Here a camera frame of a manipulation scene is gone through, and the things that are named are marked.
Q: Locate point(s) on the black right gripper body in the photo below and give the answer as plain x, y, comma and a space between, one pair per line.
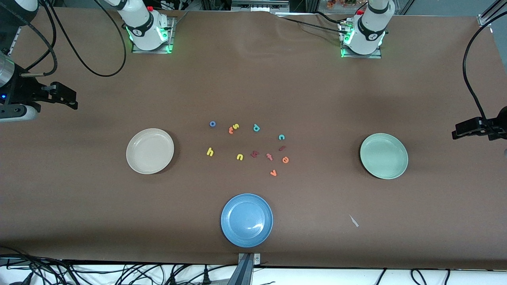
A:
21, 92

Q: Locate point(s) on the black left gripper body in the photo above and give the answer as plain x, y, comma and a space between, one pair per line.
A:
497, 127

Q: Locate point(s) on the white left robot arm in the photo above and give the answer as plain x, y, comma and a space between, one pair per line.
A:
370, 31

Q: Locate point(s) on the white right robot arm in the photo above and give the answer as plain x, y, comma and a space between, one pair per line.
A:
144, 29

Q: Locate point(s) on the green plate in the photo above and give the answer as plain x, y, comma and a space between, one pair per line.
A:
384, 156

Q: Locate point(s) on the beige brown plate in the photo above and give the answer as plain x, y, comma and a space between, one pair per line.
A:
149, 151

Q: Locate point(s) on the small white paper scrap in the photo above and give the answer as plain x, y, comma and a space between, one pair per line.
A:
353, 221

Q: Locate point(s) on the orange artificial flowers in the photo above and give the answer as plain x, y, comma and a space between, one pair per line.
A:
334, 4

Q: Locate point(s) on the blue plate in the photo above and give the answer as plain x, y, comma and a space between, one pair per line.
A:
246, 220

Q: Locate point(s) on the aluminium frame rail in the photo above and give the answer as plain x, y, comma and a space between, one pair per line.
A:
485, 19
16, 39

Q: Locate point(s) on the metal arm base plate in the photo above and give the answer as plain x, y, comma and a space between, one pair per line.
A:
172, 35
356, 56

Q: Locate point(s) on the aluminium background frame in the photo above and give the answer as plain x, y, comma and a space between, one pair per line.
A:
265, 6

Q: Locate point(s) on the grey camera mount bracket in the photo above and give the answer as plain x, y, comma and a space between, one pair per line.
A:
247, 259

